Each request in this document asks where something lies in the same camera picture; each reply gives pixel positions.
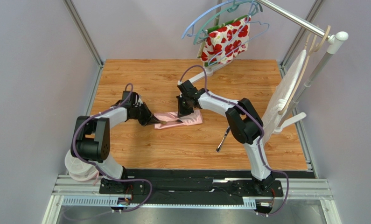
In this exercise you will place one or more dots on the light blue hanger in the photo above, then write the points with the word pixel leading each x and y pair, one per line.
pixel 232 4

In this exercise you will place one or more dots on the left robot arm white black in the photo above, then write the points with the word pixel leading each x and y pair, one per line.
pixel 91 142

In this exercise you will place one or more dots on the white hanging cloth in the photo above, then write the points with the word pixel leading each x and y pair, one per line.
pixel 276 108

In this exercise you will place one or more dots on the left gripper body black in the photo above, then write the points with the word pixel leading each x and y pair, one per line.
pixel 140 114

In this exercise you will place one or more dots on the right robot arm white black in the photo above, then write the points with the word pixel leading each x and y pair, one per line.
pixel 244 123

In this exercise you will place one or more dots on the white clothes rack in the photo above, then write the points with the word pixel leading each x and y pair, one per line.
pixel 334 41

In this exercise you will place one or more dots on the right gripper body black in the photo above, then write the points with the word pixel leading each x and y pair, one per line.
pixel 185 108

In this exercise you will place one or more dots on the black handled knife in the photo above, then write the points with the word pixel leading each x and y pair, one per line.
pixel 164 122

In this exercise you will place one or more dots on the thin blue wire hanger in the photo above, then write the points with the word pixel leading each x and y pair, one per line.
pixel 225 43

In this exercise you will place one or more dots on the red floral cloth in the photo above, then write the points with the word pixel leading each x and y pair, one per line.
pixel 224 44

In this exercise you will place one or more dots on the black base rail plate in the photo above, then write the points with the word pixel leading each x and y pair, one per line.
pixel 191 187

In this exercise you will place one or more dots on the teal green hanger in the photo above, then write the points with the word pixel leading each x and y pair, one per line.
pixel 220 19

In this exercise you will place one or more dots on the white mesh basket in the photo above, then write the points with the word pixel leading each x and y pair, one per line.
pixel 78 170

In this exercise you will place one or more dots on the pink cloth napkin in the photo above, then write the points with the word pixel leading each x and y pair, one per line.
pixel 194 119

